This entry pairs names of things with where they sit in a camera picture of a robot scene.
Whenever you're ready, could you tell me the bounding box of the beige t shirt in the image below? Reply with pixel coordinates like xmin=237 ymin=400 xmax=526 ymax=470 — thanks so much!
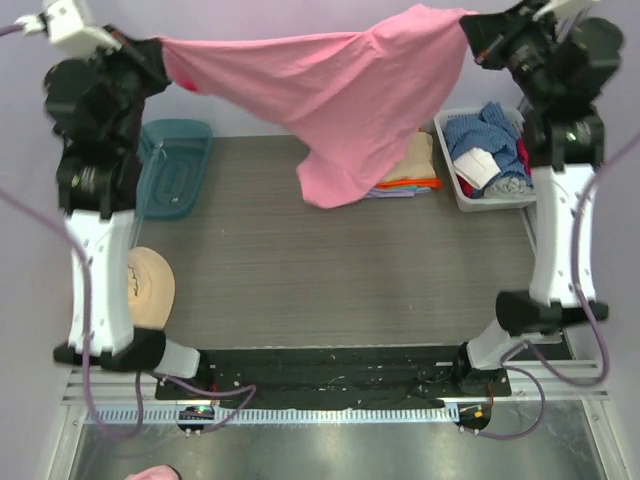
xmin=382 ymin=130 xmax=437 ymax=183

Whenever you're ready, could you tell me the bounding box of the orange t shirt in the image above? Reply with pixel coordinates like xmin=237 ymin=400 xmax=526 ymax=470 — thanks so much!
xmin=376 ymin=178 xmax=442 ymax=190

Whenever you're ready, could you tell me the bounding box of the teal t shirt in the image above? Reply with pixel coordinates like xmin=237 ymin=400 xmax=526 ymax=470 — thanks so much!
xmin=368 ymin=186 xmax=419 ymax=197

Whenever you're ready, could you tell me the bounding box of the pink t shirt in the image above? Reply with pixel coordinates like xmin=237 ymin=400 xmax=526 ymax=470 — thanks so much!
xmin=161 ymin=4 xmax=468 ymax=209

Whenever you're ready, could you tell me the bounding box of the lavender t shirt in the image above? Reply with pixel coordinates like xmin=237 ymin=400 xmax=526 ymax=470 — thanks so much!
xmin=364 ymin=186 xmax=431 ymax=199

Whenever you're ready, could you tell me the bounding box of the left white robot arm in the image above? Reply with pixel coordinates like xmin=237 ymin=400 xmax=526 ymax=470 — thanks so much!
xmin=44 ymin=27 xmax=213 ymax=399

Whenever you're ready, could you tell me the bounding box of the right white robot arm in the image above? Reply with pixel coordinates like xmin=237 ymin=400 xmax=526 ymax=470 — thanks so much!
xmin=451 ymin=1 xmax=624 ymax=395

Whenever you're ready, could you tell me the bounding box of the magenta cloth in basket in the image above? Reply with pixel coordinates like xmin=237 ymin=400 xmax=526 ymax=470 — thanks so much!
xmin=516 ymin=138 xmax=531 ymax=176

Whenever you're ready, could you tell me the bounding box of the blue checked shirt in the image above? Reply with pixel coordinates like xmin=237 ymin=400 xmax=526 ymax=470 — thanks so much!
xmin=444 ymin=102 xmax=531 ymax=193

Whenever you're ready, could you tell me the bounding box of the teal plastic bin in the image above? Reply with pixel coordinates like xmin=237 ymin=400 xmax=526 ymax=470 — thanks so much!
xmin=138 ymin=119 xmax=213 ymax=221

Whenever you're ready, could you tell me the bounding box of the grey cloth in basket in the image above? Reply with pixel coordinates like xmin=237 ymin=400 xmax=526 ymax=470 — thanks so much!
xmin=483 ymin=176 xmax=535 ymax=200

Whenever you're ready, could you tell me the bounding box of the white cloth in basket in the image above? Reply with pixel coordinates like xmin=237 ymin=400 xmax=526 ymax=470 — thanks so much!
xmin=453 ymin=147 xmax=501 ymax=190

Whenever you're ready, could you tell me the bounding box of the red cloth in basket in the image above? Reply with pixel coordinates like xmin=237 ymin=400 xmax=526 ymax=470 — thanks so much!
xmin=457 ymin=176 xmax=474 ymax=199

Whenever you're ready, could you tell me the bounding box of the white plastic basket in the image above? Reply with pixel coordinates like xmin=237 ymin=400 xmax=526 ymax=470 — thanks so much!
xmin=434 ymin=102 xmax=535 ymax=213

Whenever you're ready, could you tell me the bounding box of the beige crumpled cloth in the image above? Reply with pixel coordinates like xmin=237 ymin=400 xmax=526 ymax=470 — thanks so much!
xmin=127 ymin=247 xmax=176 ymax=330

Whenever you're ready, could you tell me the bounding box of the pink cloth at bottom edge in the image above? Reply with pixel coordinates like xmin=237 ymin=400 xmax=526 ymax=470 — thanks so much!
xmin=125 ymin=465 xmax=181 ymax=480

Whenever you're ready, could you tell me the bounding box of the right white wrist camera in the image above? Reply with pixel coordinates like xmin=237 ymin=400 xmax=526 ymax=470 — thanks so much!
xmin=532 ymin=0 xmax=598 ymax=21

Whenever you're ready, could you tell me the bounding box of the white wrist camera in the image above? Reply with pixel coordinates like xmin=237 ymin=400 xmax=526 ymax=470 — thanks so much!
xmin=532 ymin=0 xmax=598 ymax=21
xmin=14 ymin=0 xmax=123 ymax=58

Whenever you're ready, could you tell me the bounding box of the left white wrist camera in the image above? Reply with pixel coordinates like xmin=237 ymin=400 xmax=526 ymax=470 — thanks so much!
xmin=14 ymin=0 xmax=123 ymax=58

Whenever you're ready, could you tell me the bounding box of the aluminium rail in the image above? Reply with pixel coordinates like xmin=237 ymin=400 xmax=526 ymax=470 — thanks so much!
xmin=61 ymin=360 xmax=609 ymax=406

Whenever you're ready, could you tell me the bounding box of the white slotted cable duct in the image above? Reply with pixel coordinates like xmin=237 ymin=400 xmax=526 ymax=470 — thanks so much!
xmin=84 ymin=404 xmax=460 ymax=426

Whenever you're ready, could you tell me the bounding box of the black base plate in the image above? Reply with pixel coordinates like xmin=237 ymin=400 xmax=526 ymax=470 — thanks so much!
xmin=154 ymin=344 xmax=514 ymax=409

